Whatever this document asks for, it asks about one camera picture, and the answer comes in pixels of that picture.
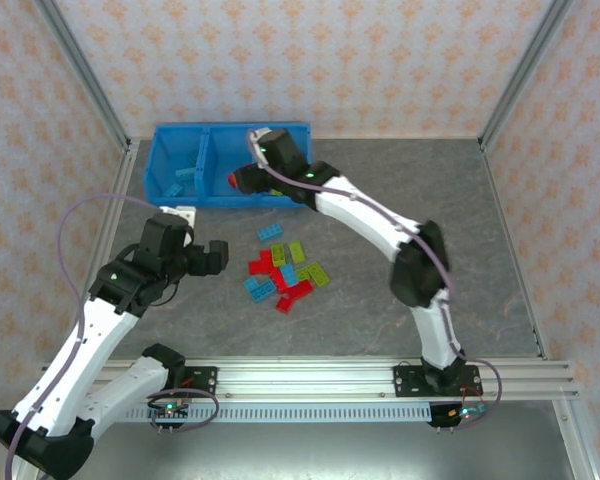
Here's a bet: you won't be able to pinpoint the aluminium table side rail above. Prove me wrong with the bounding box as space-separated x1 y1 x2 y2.
478 138 551 361
82 139 141 296

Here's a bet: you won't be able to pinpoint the thin red black wire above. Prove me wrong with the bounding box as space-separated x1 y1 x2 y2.
177 377 201 401
457 382 484 406

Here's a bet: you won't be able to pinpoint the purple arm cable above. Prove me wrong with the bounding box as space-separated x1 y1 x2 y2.
247 128 505 432
3 194 220 480

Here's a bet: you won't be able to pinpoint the aluminium upright frame post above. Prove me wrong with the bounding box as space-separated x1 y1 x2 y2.
477 0 576 151
34 0 134 151

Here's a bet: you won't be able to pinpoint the grey slotted cable duct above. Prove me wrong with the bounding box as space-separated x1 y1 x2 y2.
124 403 434 424

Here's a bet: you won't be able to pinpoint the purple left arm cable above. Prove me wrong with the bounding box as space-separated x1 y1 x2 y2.
3 194 220 480

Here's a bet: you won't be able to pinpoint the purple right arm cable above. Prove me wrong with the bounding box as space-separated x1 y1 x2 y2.
247 128 505 432

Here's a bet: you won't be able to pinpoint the aluminium lower frame post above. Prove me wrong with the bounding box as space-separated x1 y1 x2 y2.
553 398 599 480

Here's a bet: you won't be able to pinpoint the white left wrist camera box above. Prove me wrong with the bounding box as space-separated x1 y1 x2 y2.
158 205 198 230

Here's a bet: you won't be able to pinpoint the small circuit board with leds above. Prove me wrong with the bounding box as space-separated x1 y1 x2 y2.
147 402 191 420
447 405 489 420

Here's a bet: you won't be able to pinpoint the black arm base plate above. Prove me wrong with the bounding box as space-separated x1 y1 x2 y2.
177 366 219 400
392 364 481 400

